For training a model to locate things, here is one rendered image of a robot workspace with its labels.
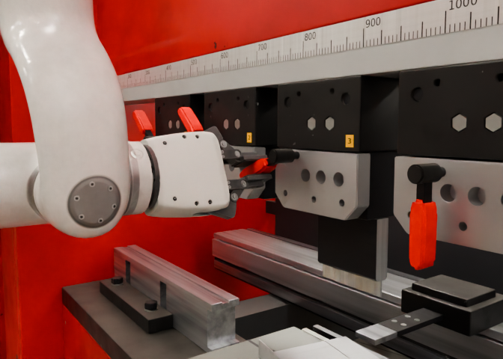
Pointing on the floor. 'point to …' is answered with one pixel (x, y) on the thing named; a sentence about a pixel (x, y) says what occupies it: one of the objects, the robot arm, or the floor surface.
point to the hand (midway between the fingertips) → (251, 170)
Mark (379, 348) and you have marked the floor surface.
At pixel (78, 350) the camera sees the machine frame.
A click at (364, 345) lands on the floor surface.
